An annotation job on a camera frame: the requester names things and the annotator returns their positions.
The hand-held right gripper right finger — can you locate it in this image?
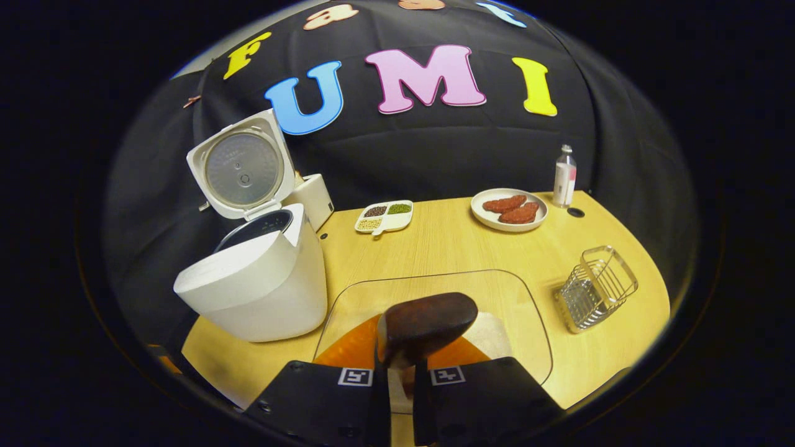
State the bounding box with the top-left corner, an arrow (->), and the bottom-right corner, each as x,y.
413,337 -> 567,447

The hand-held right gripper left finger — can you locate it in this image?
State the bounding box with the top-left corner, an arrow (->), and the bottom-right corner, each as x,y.
245,314 -> 392,447

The white rice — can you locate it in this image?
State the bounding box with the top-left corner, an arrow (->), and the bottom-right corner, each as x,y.
460,310 -> 515,362

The brown wooden spoon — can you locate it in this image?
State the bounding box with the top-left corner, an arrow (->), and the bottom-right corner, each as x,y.
376,292 -> 479,417

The white rice cooker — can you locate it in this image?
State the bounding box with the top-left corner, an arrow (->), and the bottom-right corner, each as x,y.
173,109 -> 329,343

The metal wire chopstick holder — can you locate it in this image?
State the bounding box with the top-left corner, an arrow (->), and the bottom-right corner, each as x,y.
555,245 -> 639,335

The clear plastic container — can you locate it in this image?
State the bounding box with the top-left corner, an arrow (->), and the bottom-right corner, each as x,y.
314,269 -> 553,413

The white round plate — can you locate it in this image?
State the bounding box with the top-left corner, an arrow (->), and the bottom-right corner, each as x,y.
470,188 -> 549,233

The red sausage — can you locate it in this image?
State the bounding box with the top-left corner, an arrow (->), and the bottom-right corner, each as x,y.
498,202 -> 540,225
483,194 -> 527,214

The white divided bean dish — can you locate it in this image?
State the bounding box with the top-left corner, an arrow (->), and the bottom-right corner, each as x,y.
355,199 -> 414,237

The white toaster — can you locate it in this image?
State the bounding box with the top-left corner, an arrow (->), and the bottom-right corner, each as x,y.
283,174 -> 335,232

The clear bottle with pink label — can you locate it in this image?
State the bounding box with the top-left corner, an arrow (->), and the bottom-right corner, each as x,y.
553,145 -> 578,209

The black backdrop cloth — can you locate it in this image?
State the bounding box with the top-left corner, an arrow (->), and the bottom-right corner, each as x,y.
102,0 -> 699,373

